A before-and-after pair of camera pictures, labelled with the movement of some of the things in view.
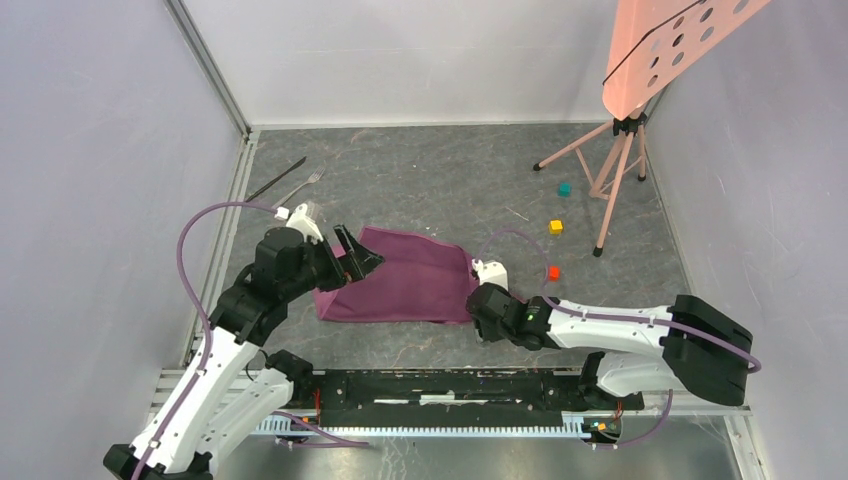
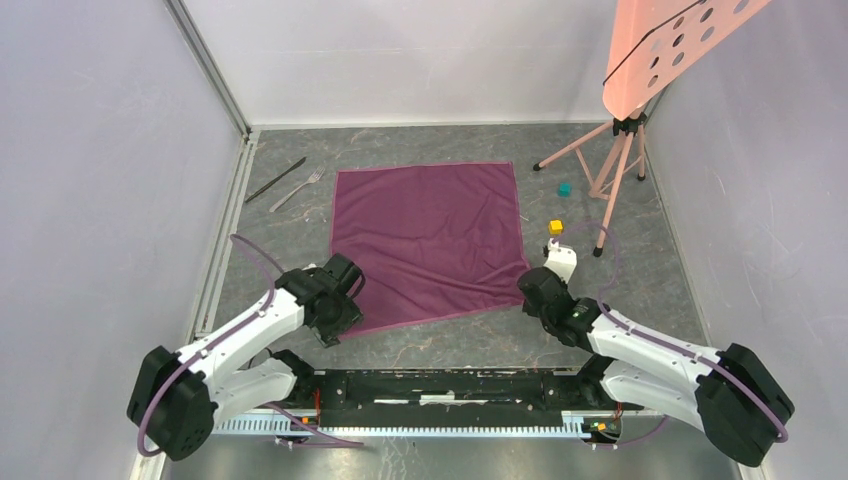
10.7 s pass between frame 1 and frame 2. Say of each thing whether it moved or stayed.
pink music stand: stayed
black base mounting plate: stayed
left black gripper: moved
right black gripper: moved
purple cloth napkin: moved
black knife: stayed
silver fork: stayed
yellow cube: stayed
